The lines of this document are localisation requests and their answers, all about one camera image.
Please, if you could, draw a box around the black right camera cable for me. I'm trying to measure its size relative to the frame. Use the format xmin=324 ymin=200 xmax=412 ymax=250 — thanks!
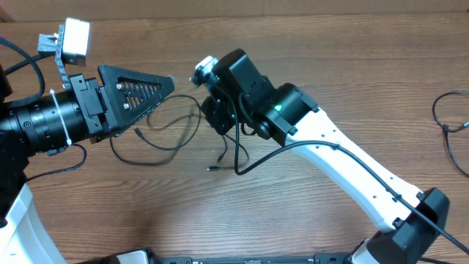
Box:
xmin=215 ymin=84 xmax=469 ymax=257

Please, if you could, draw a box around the black cable bundle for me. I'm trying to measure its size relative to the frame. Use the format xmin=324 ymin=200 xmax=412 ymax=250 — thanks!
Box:
xmin=108 ymin=93 xmax=251 ymax=172

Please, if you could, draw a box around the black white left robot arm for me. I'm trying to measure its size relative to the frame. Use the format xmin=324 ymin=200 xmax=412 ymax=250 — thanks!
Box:
xmin=1 ymin=65 xmax=174 ymax=263

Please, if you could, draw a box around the black camera cable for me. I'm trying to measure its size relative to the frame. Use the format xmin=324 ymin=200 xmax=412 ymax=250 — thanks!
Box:
xmin=0 ymin=34 xmax=88 ymax=184
xmin=215 ymin=84 xmax=469 ymax=257

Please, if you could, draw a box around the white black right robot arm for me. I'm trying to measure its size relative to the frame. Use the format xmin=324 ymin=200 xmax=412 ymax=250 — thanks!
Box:
xmin=191 ymin=49 xmax=449 ymax=263

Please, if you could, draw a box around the separated black cable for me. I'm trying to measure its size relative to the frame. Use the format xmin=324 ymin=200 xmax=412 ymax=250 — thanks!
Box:
xmin=431 ymin=89 xmax=469 ymax=179

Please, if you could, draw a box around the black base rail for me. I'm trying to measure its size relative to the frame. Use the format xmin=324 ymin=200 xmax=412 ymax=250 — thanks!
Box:
xmin=76 ymin=238 xmax=367 ymax=264

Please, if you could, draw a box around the black left camera cable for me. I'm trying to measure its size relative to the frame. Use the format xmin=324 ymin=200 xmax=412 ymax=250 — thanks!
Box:
xmin=0 ymin=34 xmax=88 ymax=184

